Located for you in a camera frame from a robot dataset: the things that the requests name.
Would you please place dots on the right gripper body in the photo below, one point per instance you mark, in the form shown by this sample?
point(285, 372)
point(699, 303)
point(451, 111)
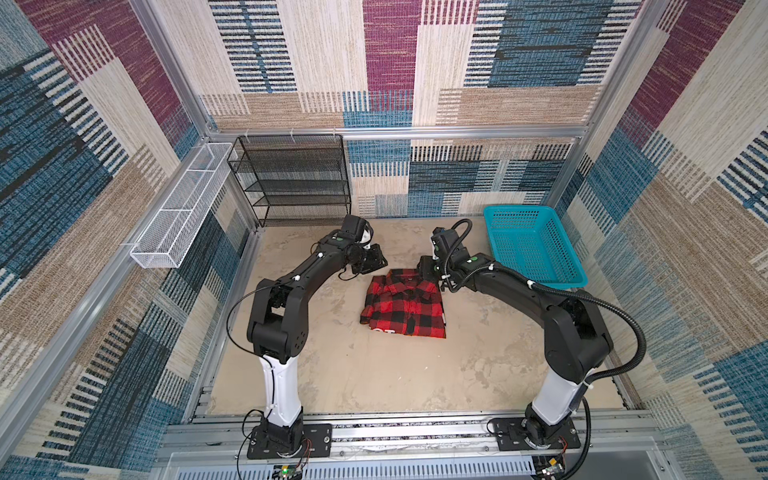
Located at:
point(427, 268)

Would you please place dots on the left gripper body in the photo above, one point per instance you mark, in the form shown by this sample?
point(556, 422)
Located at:
point(368, 261)

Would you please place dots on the red black plaid shirt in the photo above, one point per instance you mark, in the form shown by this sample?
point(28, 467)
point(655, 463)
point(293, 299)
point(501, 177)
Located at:
point(403, 302)

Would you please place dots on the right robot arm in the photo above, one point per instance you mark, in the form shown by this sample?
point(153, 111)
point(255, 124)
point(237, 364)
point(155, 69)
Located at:
point(576, 338)

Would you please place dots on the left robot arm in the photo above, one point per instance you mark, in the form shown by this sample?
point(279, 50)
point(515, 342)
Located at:
point(278, 327)

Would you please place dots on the teal plastic basket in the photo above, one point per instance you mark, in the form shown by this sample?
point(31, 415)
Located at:
point(532, 240)

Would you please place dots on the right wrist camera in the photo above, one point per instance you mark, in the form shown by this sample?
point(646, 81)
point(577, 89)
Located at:
point(444, 241)

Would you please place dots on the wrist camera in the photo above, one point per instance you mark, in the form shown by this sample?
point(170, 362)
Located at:
point(444, 241)
point(356, 229)

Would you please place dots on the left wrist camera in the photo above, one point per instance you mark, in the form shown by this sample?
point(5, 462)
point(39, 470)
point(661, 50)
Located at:
point(356, 229)

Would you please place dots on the black wire shelf rack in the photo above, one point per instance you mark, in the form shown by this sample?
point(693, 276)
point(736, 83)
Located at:
point(293, 179)

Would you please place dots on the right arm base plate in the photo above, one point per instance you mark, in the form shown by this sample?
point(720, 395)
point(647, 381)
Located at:
point(527, 434)

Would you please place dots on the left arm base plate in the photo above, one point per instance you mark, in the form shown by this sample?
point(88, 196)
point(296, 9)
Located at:
point(269, 441)

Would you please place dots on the white wire mesh tray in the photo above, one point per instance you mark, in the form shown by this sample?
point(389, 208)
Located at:
point(173, 228)

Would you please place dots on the aluminium mounting rail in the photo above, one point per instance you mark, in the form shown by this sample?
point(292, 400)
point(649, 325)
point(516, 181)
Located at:
point(623, 444)

